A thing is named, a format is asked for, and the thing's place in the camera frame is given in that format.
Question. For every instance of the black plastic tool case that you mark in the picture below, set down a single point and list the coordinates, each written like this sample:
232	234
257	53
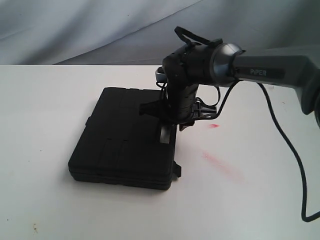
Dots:
121	147

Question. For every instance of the right grey black robot arm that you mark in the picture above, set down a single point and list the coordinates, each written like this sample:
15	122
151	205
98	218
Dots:
224	65

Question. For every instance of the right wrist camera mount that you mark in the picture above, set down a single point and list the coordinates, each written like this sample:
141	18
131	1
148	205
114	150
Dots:
160	75

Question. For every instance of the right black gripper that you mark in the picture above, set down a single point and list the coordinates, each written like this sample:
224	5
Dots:
177	106

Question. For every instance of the grey fabric backdrop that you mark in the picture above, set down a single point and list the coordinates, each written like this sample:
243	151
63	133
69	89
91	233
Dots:
141	32

